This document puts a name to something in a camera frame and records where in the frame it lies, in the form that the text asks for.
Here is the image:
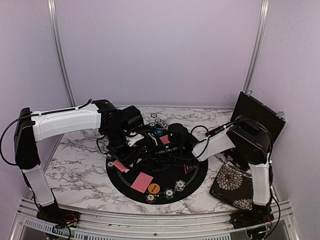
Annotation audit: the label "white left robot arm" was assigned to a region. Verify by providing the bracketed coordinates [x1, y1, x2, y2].
[14, 99, 145, 223]

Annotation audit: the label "red poker chip stack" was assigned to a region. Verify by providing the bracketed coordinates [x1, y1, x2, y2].
[106, 161, 115, 170]

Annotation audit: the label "red card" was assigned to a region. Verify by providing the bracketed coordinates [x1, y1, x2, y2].
[159, 135, 171, 145]
[131, 172, 154, 193]

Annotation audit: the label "floral fabric pouch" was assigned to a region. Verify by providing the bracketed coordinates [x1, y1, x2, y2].
[209, 163, 253, 211]

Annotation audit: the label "red playing card deck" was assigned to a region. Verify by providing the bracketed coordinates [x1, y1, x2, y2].
[113, 160, 129, 173]

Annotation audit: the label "blue orange chips on marble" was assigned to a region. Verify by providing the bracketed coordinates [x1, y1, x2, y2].
[154, 118, 169, 130]

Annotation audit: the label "blue small blind button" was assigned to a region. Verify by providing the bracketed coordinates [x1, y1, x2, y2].
[153, 129, 164, 137]

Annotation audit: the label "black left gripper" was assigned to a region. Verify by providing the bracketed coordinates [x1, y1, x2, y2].
[104, 127, 140, 171]

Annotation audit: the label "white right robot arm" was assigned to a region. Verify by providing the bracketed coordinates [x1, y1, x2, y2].
[147, 115, 274, 228]

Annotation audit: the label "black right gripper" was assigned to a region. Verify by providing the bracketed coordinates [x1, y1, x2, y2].
[137, 140, 181, 168]

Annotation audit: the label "round black poker mat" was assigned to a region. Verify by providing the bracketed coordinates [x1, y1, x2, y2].
[105, 124, 209, 205]

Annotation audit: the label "green fifty poker chip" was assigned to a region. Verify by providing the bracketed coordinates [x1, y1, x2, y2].
[148, 122, 156, 129]

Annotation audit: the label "red triangular marker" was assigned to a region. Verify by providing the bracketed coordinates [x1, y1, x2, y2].
[183, 164, 198, 175]

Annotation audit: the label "blue orange chip stack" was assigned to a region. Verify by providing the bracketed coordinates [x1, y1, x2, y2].
[174, 180, 186, 192]

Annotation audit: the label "black poker chip case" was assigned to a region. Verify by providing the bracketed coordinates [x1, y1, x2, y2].
[224, 92, 286, 170]

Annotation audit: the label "orange big blind button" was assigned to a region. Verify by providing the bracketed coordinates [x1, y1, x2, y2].
[148, 183, 161, 194]

